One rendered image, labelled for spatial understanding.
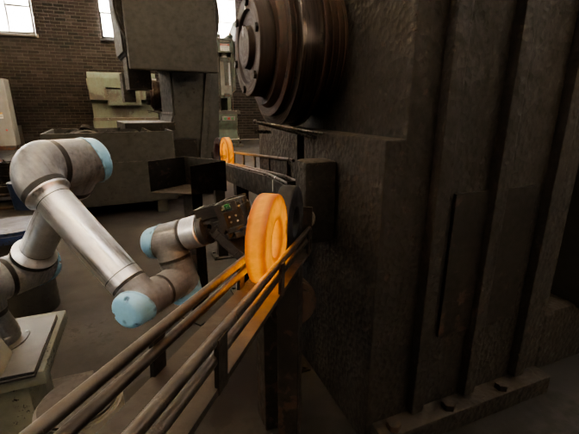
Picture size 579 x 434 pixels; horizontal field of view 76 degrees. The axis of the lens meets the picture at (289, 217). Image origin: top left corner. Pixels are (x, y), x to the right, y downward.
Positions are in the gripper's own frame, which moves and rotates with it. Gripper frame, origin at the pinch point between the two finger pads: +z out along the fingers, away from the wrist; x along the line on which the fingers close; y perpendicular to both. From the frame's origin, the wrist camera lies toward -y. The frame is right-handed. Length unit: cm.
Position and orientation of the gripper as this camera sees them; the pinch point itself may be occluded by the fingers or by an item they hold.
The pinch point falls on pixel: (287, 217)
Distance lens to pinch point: 79.4
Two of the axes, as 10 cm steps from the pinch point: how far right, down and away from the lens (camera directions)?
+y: -3.0, -9.3, -2.0
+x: 2.3, -2.8, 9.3
